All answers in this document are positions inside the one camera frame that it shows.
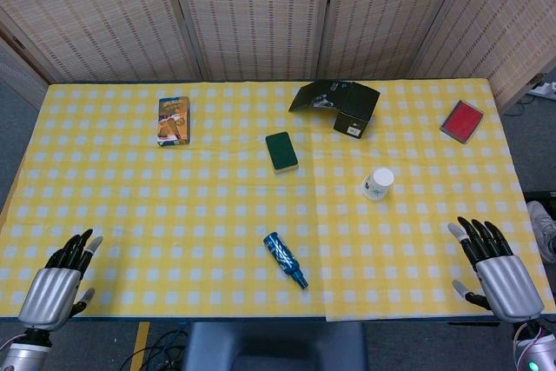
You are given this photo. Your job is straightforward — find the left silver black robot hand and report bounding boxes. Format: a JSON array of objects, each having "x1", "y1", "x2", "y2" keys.
[{"x1": 17, "y1": 228, "x2": 104, "y2": 332}]

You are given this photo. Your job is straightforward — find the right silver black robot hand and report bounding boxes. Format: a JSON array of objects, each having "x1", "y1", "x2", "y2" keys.
[{"x1": 447, "y1": 215, "x2": 545, "y2": 324}]

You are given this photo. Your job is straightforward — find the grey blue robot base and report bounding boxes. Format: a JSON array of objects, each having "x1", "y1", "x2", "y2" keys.
[{"x1": 184, "y1": 321, "x2": 369, "y2": 371}]

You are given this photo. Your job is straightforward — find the grey white sneaker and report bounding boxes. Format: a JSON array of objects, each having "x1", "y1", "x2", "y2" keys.
[{"x1": 526, "y1": 200, "x2": 556, "y2": 264}]

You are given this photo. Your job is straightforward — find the yellow checked tablecloth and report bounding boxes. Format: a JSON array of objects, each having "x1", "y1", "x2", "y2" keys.
[
  {"x1": 0, "y1": 82, "x2": 331, "y2": 321},
  {"x1": 309, "y1": 78, "x2": 550, "y2": 322}
]

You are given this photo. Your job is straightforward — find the yellow floor tape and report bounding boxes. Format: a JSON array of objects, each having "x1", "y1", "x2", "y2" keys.
[{"x1": 129, "y1": 321, "x2": 151, "y2": 371}]

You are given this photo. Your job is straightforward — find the red flat case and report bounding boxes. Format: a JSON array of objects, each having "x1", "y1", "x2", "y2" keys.
[{"x1": 439, "y1": 99, "x2": 486, "y2": 145}]

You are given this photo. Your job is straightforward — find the white power strip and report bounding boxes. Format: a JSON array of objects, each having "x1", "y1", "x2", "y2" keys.
[{"x1": 526, "y1": 78, "x2": 556, "y2": 101}]

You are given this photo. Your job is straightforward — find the orange snack box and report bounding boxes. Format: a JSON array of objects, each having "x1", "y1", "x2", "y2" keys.
[{"x1": 156, "y1": 96, "x2": 193, "y2": 148}]

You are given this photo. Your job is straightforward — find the woven folding screen panel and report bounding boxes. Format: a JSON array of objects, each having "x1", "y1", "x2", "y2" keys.
[
  {"x1": 316, "y1": 0, "x2": 471, "y2": 81},
  {"x1": 0, "y1": 34, "x2": 50, "y2": 112},
  {"x1": 0, "y1": 0, "x2": 205, "y2": 84},
  {"x1": 407, "y1": 0, "x2": 556, "y2": 112},
  {"x1": 164, "y1": 0, "x2": 336, "y2": 82}
]

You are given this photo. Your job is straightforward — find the blue spray bottle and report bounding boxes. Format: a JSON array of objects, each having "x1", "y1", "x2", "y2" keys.
[{"x1": 262, "y1": 232, "x2": 310, "y2": 290}]

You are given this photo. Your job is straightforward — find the black open cardboard box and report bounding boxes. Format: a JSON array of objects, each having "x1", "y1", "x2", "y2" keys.
[{"x1": 288, "y1": 79, "x2": 381, "y2": 140}]

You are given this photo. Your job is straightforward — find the green yellow sponge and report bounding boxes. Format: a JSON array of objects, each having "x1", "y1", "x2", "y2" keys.
[{"x1": 265, "y1": 130, "x2": 300, "y2": 176}]

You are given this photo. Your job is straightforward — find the black floor cables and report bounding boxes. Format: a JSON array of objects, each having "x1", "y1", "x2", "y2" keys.
[{"x1": 117, "y1": 321, "x2": 193, "y2": 371}]

